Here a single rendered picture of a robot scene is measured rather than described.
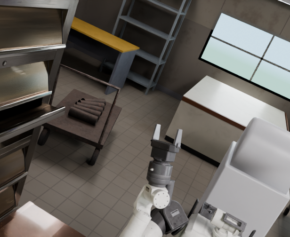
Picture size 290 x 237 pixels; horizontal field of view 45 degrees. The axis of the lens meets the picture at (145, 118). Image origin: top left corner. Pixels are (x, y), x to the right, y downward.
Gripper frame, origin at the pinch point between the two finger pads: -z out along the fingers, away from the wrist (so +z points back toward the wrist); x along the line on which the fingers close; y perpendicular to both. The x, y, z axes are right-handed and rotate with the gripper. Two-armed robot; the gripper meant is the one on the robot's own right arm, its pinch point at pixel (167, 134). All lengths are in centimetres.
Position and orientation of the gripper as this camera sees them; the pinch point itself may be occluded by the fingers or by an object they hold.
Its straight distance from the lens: 130.3
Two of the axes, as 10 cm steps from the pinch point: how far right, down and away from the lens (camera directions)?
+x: 7.0, 1.6, -7.0
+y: -6.8, -1.2, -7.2
